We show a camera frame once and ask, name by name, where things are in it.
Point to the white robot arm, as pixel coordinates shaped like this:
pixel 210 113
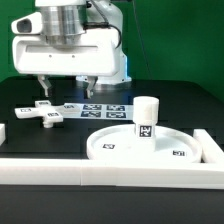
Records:
pixel 63 20

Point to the white fence bar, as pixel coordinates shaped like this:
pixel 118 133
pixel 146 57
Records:
pixel 211 152
pixel 90 172

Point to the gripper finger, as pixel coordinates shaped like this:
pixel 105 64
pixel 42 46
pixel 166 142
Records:
pixel 90 83
pixel 45 83

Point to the white round table top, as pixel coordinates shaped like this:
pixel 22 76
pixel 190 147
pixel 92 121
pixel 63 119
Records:
pixel 119 143

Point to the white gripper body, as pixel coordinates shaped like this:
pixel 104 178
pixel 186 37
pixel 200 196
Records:
pixel 93 53

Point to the white front fence bar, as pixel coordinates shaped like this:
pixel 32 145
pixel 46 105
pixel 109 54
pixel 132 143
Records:
pixel 90 172

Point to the white left fence block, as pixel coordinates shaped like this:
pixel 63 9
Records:
pixel 2 133

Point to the white cross table base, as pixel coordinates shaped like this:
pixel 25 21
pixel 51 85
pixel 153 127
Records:
pixel 49 113

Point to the white marker sheet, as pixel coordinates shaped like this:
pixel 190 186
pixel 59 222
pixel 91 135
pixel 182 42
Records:
pixel 98 111

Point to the white right fence bar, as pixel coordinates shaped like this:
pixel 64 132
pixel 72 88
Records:
pixel 211 152

